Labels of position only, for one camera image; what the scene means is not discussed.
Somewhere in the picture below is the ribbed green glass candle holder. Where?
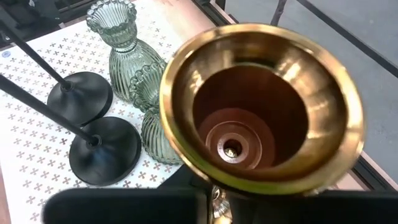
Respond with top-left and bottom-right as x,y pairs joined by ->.
86,0 -> 167,103

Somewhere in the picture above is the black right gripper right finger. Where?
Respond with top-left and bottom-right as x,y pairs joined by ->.
228,189 -> 398,224

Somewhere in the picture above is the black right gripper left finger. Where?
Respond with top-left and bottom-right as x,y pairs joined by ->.
42,164 -> 212,224

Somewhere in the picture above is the black metal candlestick holder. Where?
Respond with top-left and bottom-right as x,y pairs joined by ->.
0,73 -> 142,187
0,19 -> 114,127

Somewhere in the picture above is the clear glass candle holder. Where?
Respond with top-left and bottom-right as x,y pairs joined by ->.
129,62 -> 184,166

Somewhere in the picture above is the gold metal candlestick holder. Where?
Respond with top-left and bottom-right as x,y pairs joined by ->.
159,23 -> 365,224

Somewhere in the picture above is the white perforated metal shelf riser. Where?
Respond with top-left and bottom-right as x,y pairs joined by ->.
0,0 -> 187,224

